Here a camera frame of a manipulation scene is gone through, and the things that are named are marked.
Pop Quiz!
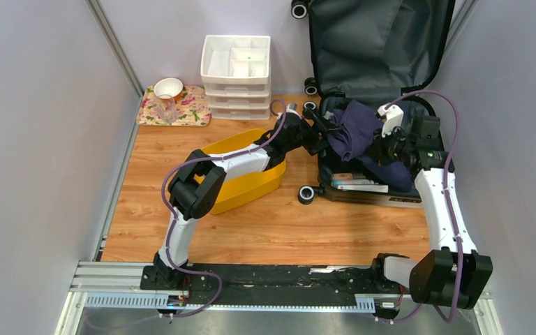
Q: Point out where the navy blue garment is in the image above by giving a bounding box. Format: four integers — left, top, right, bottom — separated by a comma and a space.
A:
327, 100, 413, 192

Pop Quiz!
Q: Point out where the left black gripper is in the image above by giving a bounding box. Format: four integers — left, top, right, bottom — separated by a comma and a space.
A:
284, 107, 342, 156

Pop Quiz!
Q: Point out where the white orange bowl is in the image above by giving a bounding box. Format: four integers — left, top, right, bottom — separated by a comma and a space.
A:
153, 77, 184, 101

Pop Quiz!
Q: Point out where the white black space suitcase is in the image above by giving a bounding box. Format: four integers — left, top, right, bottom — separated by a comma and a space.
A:
291, 1, 455, 208

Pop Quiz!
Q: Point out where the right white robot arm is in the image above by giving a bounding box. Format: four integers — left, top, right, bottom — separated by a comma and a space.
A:
368, 116, 493, 310

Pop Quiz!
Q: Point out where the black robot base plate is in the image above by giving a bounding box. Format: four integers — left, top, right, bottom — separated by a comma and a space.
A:
139, 263, 417, 320

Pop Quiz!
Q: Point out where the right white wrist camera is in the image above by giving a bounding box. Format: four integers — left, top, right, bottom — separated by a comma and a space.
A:
376, 104, 404, 137

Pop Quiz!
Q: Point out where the clear drinking glass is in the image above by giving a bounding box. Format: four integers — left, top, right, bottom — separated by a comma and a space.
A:
157, 95, 178, 124

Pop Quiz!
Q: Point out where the white flat box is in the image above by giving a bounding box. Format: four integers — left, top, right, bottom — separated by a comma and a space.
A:
331, 179, 389, 193

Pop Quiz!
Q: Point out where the small brown box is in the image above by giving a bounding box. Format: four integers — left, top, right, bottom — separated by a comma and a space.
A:
332, 172, 366, 181

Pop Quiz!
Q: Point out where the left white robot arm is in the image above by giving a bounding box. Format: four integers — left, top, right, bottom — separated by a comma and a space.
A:
153, 107, 337, 290

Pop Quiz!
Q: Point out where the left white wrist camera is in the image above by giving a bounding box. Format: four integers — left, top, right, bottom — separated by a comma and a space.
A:
283, 103, 302, 120

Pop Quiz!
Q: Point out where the white plastic drawer organizer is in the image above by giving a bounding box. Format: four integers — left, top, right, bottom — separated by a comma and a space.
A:
200, 35, 271, 121

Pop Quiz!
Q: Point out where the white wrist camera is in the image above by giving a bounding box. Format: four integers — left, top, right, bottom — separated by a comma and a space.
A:
283, 103, 302, 120
376, 104, 404, 137

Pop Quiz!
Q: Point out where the purple cable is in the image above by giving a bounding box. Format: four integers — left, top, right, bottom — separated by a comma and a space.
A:
378, 89, 465, 325
159, 98, 288, 320

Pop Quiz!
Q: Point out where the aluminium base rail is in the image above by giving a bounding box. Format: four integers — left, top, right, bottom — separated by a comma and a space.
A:
55, 261, 505, 335

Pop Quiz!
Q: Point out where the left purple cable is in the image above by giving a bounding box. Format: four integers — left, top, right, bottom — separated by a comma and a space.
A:
159, 98, 288, 320

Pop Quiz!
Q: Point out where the yellow plastic basket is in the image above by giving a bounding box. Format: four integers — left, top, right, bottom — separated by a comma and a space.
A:
201, 128, 287, 215

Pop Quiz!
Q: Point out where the floral serving tray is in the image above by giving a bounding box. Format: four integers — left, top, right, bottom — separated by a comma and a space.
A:
135, 85, 211, 126

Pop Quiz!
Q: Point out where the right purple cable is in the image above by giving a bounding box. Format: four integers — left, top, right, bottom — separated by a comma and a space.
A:
378, 89, 465, 325

